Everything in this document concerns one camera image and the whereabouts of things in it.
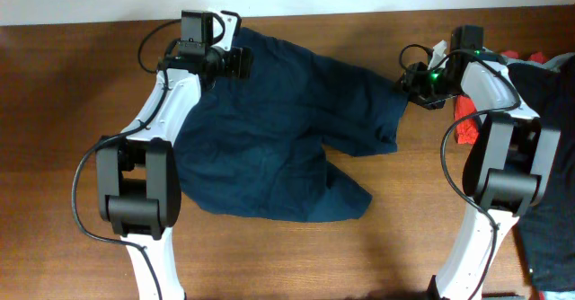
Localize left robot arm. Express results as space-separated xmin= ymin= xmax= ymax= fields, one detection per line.
xmin=94 ymin=10 xmax=253 ymax=299

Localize dark teal shorts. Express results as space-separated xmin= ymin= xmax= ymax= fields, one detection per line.
xmin=174 ymin=28 xmax=408 ymax=223

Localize grey garment in pile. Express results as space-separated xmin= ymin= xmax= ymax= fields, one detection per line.
xmin=500 ymin=50 xmax=574 ymax=72

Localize red garment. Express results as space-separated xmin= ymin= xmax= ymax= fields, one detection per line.
xmin=453 ymin=50 xmax=549 ymax=146

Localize navy garment in pile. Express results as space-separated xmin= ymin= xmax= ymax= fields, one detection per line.
xmin=509 ymin=58 xmax=574 ymax=292

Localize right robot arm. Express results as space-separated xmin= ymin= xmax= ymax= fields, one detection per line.
xmin=396 ymin=25 xmax=561 ymax=299

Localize left black camera cable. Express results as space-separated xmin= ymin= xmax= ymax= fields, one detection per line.
xmin=71 ymin=11 xmax=226 ymax=300

